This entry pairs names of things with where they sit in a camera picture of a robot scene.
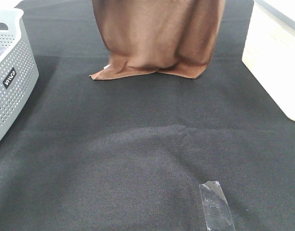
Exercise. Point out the brown microfibre towel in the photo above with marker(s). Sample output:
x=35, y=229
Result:
x=175, y=37

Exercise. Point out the white plastic storage bin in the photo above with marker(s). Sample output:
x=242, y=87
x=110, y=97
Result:
x=269, y=51

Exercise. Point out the black table mat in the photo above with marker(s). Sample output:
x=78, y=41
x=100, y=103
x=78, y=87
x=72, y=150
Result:
x=130, y=154

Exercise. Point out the clear tape strip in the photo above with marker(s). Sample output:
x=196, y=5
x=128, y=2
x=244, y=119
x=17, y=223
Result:
x=216, y=209

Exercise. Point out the grey perforated laundry basket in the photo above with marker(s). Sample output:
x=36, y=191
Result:
x=18, y=69

